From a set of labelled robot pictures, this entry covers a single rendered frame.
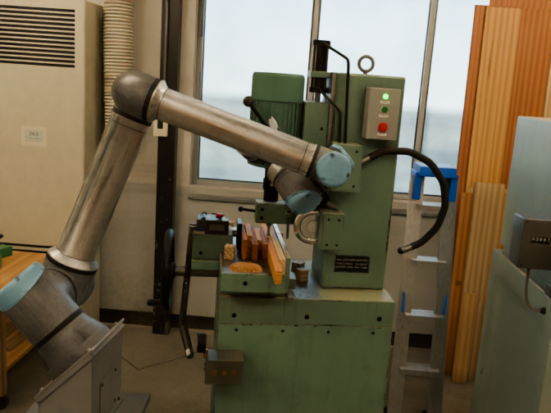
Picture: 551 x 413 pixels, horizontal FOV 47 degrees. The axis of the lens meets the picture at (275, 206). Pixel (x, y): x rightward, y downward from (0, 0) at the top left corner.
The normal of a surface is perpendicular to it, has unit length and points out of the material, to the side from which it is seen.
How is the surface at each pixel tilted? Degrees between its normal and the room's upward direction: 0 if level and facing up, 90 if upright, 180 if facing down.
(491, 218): 87
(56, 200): 90
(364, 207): 90
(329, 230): 90
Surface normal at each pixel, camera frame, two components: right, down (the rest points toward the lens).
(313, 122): 0.10, 0.21
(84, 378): -0.13, 0.19
